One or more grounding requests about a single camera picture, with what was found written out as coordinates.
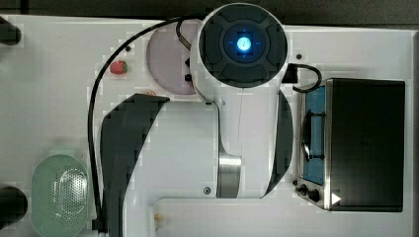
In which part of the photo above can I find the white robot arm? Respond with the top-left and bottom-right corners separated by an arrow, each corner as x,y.
100,3 -> 293,237

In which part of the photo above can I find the grey round plate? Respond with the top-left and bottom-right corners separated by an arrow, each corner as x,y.
146,23 -> 195,95

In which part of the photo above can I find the orange toy slice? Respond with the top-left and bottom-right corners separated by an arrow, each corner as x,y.
144,91 -> 156,96

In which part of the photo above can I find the red toy strawberry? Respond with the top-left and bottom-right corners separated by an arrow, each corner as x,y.
110,60 -> 127,75

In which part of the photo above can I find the yellow toy flower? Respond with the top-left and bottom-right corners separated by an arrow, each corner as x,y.
154,213 -> 163,222

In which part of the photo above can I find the black toaster oven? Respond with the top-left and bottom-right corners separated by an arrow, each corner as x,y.
293,78 -> 405,212

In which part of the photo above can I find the green perforated colander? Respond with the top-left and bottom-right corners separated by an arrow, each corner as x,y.
31,154 -> 89,237

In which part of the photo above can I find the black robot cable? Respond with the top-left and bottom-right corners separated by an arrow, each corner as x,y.
87,16 -> 183,231

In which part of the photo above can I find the black post lower left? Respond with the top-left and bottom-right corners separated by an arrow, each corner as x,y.
0,187 -> 28,229

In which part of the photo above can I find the black post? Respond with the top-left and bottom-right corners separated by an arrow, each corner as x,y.
0,17 -> 22,45
0,187 -> 28,229

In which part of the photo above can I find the black post upper left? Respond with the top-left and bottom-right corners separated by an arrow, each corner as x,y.
0,17 -> 22,45

